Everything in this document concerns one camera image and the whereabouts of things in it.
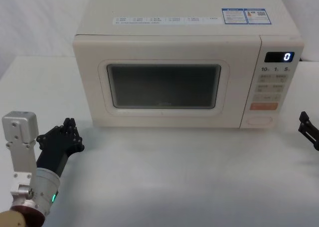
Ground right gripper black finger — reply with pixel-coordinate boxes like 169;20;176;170
298;111;319;152

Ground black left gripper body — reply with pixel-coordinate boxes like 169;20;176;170
36;134;75;179

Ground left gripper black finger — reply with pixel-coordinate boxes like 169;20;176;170
36;117;72;148
68;118;86;153

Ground white table cloth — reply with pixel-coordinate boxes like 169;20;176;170
0;56;319;227

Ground white curtain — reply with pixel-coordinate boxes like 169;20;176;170
0;0;319;63

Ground cream microwave oven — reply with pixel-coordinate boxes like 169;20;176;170
72;0;305;130

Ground blue and white label sticker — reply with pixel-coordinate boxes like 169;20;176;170
221;7;273;26

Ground long white label sticker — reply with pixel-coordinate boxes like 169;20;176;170
113;15;220;26

